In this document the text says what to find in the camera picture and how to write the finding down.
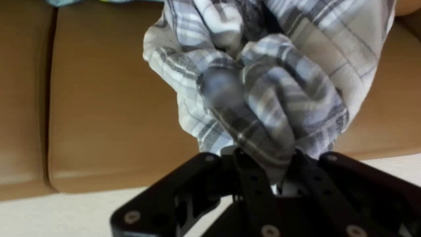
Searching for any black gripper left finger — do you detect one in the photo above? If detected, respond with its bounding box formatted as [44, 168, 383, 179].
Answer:
[111, 150, 282, 237]

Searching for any checkered shirt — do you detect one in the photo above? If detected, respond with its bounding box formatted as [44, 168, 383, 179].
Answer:
[144, 0, 397, 182]

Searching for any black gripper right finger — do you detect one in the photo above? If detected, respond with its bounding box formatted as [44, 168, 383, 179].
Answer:
[281, 153, 421, 237]

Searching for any brown leather sofa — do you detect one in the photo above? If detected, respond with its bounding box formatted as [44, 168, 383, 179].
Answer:
[0, 0, 420, 200]

